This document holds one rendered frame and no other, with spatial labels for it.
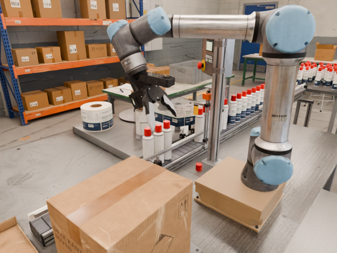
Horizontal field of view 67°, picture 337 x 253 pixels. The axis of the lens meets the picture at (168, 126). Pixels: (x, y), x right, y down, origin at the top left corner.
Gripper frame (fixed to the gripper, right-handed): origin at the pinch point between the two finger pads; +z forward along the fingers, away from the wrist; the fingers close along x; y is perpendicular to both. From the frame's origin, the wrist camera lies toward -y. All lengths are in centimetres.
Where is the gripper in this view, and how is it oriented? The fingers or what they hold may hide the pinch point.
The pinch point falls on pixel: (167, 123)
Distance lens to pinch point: 83.5
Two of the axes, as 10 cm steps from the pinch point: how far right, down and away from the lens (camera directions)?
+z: 4.2, 9.0, 1.3
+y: -7.6, 2.6, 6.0
